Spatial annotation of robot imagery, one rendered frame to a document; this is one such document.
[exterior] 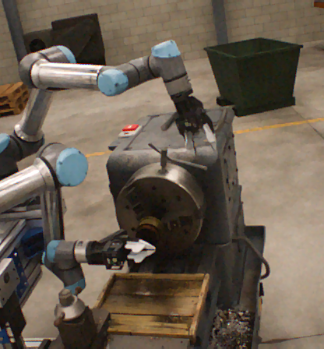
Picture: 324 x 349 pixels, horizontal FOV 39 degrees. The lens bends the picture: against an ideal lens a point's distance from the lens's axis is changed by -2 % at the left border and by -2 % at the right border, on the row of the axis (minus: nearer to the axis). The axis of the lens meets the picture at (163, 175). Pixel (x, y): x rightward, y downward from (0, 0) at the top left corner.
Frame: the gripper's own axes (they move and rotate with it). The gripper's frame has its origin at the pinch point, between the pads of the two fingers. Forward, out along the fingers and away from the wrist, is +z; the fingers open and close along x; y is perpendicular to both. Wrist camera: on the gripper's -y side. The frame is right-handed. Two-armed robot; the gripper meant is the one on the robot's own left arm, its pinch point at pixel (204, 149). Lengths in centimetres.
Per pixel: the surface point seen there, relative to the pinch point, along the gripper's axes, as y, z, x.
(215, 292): -7, 60, -18
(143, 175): -3.1, 4.4, -24.5
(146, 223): 10.0, 16.3, -24.3
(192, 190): -4.8, 14.9, -10.4
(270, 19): -1041, 63, -30
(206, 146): -23.1, 6.5, -5.7
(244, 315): -12, 77, -11
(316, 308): -84, 138, 6
